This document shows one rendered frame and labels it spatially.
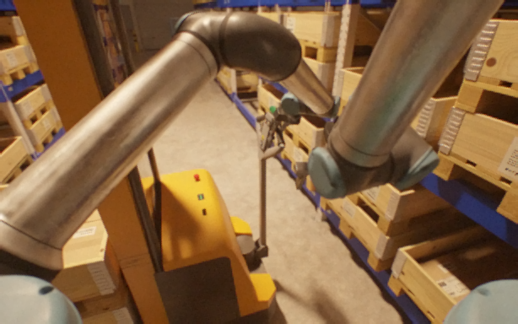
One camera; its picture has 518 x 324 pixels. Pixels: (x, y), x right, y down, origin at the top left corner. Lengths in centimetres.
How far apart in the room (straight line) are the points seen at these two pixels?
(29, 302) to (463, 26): 46
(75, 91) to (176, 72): 55
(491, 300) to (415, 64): 23
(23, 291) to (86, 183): 17
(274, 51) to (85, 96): 66
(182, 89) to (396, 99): 36
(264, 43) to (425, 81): 33
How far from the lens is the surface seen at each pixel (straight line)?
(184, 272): 144
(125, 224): 127
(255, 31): 58
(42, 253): 46
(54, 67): 103
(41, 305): 33
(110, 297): 153
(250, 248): 196
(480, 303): 33
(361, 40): 245
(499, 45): 137
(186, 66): 55
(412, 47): 32
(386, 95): 34
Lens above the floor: 190
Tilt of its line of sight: 30 degrees down
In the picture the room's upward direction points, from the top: 1 degrees counter-clockwise
